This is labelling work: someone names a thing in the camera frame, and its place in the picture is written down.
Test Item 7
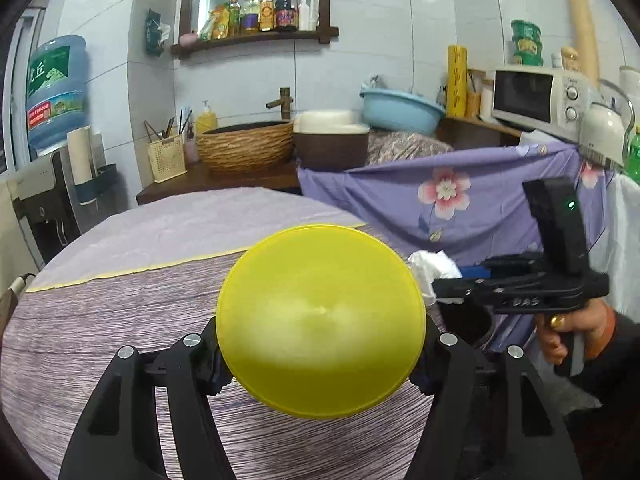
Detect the black trash bin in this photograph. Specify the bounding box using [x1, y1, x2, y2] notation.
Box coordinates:
[436, 298, 496, 349]

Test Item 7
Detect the yellow plastic cup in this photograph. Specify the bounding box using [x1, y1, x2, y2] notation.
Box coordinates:
[216, 224, 427, 419]

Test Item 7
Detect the person right hand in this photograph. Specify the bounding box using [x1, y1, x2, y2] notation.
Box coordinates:
[535, 298, 616, 365]

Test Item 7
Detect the purple floral cloth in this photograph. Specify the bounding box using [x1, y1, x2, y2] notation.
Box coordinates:
[297, 143, 611, 269]

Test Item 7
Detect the purple striped tablecloth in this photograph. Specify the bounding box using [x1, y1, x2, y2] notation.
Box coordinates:
[1, 188, 431, 479]

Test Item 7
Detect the white microwave oven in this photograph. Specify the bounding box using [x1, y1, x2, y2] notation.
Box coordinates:
[491, 65, 603, 143]

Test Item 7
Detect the patterned brown cloth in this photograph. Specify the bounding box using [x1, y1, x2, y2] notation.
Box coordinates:
[366, 129, 454, 166]

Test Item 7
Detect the light blue plastic basin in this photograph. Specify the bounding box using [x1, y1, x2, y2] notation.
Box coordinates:
[359, 87, 446, 136]

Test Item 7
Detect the water dispenser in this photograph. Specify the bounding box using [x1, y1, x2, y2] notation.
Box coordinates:
[13, 134, 122, 269]

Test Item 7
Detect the beige rolled mat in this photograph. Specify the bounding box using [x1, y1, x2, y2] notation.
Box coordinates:
[567, 0, 600, 86]

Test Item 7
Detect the yellow tall box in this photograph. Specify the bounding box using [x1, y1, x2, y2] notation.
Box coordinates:
[446, 44, 468, 117]

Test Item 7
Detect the brown white rice cooker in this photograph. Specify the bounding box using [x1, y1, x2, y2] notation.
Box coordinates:
[293, 110, 370, 171]

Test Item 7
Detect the paper towel roll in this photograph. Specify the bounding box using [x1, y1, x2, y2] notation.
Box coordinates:
[66, 127, 94, 185]

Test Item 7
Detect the beige utensil holder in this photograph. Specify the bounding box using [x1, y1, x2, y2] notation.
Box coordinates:
[146, 136, 186, 183]

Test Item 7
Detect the woven wicker basket sink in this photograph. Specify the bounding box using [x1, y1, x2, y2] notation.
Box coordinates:
[194, 120, 294, 174]

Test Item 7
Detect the bronze faucet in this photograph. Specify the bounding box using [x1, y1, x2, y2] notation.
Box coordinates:
[266, 87, 294, 122]

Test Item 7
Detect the yellow soap dispenser bottle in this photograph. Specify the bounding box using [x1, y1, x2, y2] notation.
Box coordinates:
[194, 100, 218, 136]

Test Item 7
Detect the blue water jug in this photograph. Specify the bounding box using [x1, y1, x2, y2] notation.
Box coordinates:
[26, 35, 89, 154]

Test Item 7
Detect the dark soy sauce bottle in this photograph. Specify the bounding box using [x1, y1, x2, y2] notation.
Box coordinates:
[274, 0, 298, 32]

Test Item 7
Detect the yellow oil bottle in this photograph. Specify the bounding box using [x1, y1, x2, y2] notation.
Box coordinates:
[209, 2, 231, 40]

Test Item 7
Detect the green wall pouch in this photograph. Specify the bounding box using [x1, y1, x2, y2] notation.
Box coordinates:
[144, 9, 171, 58]

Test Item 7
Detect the dark wooden wall shelf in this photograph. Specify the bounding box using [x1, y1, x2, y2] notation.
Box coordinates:
[170, 0, 338, 60]

